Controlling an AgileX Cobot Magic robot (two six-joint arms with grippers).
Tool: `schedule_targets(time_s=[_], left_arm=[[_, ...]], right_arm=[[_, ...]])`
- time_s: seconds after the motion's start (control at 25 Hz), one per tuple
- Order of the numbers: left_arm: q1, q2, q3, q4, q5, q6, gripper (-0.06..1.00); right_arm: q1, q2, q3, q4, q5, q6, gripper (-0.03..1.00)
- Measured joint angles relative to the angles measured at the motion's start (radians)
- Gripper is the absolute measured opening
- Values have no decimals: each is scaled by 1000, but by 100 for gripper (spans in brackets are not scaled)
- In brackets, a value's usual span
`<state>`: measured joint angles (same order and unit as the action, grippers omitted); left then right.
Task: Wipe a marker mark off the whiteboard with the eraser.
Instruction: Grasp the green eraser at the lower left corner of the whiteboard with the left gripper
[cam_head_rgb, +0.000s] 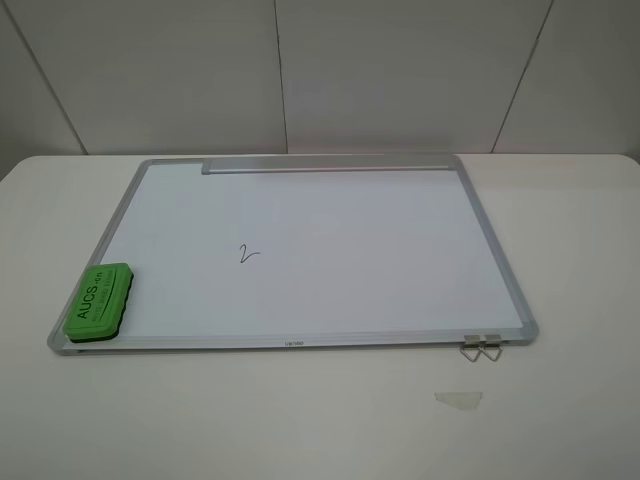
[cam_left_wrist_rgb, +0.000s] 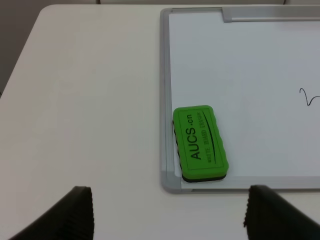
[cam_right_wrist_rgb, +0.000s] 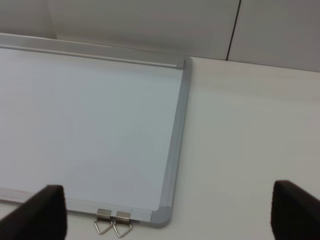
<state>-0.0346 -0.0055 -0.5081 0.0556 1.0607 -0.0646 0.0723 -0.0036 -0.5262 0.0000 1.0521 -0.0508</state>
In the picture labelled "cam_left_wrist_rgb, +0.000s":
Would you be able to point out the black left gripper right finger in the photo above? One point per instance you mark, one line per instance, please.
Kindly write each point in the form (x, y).
(270, 217)

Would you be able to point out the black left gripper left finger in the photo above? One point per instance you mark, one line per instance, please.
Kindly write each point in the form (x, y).
(71, 218)

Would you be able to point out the green whiteboard eraser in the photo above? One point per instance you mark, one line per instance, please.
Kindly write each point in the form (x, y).
(202, 156)

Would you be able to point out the whiteboard with aluminium frame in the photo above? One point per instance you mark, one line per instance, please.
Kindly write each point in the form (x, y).
(258, 67)

